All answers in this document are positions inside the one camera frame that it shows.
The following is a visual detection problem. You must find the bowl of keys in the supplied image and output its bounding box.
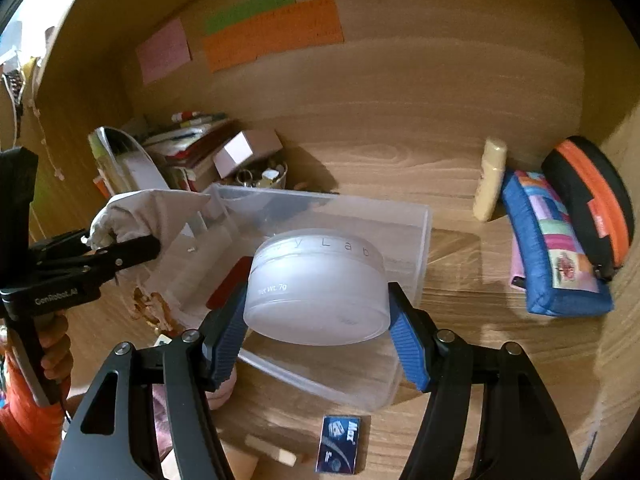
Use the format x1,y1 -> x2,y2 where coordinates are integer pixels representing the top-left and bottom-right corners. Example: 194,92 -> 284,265
222,160 -> 288,191

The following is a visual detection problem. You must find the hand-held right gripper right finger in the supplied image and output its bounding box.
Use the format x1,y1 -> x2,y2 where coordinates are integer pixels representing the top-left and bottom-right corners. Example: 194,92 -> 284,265
387,281 -> 583,480

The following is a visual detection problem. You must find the cream plastic bottle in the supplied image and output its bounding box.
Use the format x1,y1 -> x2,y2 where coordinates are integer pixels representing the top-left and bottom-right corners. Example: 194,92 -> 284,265
472,137 -> 508,222

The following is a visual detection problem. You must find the stack of books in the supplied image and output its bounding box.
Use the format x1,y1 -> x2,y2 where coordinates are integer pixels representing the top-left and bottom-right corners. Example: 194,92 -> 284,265
137,110 -> 246,193

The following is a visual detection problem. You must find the pink flat case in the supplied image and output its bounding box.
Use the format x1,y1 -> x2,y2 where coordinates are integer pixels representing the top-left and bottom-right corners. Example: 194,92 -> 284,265
510,247 -> 527,291

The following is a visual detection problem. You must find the person's left hand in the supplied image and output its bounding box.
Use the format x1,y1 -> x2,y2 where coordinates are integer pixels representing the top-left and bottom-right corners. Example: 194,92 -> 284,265
40,312 -> 74,387

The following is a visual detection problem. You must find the blue patchwork pouch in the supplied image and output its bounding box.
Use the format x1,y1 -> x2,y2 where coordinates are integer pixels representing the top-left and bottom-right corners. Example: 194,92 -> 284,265
501,170 -> 615,317

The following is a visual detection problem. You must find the white hanging cord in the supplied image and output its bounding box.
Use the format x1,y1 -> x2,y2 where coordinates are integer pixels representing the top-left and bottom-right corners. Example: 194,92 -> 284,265
20,60 -> 66,181

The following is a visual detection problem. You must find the red flat item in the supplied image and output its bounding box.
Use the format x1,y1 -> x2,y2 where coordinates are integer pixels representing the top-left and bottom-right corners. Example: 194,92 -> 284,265
206,256 -> 256,311

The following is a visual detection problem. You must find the person's left forearm orange sleeve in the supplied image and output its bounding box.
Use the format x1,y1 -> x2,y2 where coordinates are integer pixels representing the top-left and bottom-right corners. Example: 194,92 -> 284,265
0,355 -> 68,476

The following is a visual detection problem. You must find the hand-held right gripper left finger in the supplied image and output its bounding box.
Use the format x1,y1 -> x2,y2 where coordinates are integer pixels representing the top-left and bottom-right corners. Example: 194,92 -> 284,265
50,282 -> 251,480

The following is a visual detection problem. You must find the small blue printed box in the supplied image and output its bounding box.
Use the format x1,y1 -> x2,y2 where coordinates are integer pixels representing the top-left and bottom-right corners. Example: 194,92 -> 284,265
315,414 -> 363,476

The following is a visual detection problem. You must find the black orange zipper case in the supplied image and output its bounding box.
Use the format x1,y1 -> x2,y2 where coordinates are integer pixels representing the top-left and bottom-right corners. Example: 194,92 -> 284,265
541,136 -> 635,281

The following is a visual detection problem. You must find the white cloth pouch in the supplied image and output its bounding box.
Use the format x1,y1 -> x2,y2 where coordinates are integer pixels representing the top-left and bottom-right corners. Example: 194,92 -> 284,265
86,189 -> 213,252

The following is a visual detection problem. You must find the small wooden block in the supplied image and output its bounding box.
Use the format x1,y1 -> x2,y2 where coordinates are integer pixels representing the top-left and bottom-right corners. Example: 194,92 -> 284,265
244,434 -> 297,467

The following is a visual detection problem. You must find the green sticky note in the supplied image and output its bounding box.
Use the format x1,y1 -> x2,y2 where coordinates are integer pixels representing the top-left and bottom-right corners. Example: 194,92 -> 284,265
202,0 -> 297,36

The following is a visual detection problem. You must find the pink sticky note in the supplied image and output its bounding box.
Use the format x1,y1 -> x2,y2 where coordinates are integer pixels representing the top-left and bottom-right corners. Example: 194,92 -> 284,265
136,17 -> 193,86

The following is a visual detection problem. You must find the wooden desktop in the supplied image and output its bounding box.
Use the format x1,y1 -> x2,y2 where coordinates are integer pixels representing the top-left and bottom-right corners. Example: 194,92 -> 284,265
65,135 -> 621,480

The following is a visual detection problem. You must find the frosted round cosmetic jar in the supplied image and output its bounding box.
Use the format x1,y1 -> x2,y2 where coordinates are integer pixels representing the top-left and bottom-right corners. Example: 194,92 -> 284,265
242,228 -> 391,347

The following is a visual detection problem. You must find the orange sticky note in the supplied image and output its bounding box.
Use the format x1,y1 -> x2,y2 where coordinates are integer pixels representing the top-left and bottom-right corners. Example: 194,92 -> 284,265
202,0 -> 346,73

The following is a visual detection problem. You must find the white arched stand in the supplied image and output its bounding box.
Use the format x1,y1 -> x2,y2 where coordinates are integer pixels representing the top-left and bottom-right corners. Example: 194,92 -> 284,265
89,126 -> 173,196

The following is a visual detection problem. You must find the clear plastic storage box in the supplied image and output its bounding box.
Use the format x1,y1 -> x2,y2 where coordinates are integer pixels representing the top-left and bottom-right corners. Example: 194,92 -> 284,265
150,183 -> 433,413

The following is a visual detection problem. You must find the pale pink cardboard box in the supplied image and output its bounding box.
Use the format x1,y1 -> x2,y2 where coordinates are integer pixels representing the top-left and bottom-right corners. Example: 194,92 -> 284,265
213,129 -> 284,179

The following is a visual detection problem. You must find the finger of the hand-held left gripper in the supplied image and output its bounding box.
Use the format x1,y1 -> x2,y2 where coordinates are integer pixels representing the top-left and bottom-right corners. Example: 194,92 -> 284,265
99,235 -> 162,282

